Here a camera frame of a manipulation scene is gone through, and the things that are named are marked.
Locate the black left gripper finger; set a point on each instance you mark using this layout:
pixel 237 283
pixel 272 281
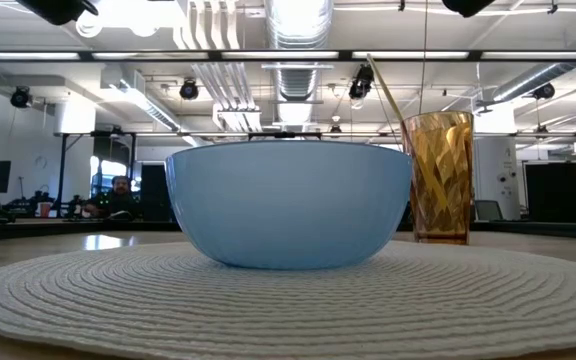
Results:
pixel 55 10

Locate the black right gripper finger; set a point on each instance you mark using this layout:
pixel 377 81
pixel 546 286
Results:
pixel 468 7

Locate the amber faceted drinking glass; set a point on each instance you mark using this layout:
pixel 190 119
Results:
pixel 443 175

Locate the light blue plastic bowl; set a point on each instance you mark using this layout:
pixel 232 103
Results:
pixel 288 210

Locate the black ceiling spotlight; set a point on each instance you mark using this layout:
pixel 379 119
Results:
pixel 20 97
pixel 189 90
pixel 544 91
pixel 362 82

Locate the white round column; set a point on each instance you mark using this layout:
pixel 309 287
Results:
pixel 495 175

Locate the red cup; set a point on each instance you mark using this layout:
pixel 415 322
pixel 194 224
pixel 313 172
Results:
pixel 44 209

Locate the person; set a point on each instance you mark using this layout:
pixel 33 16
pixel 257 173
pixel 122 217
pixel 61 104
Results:
pixel 120 200

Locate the grey office chair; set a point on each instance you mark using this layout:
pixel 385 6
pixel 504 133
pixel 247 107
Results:
pixel 488 211

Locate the white round plate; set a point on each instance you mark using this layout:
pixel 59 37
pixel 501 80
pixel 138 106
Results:
pixel 288 310

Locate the black background gantry frame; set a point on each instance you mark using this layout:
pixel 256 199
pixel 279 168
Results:
pixel 62 175

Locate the silver ceiling air duct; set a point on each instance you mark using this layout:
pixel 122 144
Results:
pixel 298 30

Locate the black partition panel wall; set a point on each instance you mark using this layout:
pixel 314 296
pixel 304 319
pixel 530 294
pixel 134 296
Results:
pixel 553 192
pixel 154 192

